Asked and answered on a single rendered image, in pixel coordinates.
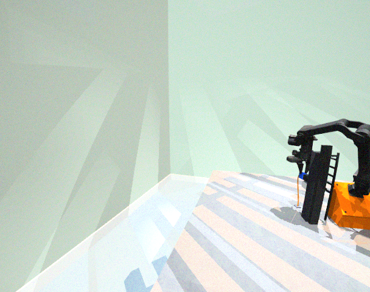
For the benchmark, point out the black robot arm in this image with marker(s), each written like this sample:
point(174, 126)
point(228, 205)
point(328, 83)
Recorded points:
point(361, 138)

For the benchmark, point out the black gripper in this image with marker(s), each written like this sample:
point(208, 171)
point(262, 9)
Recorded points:
point(305, 155)

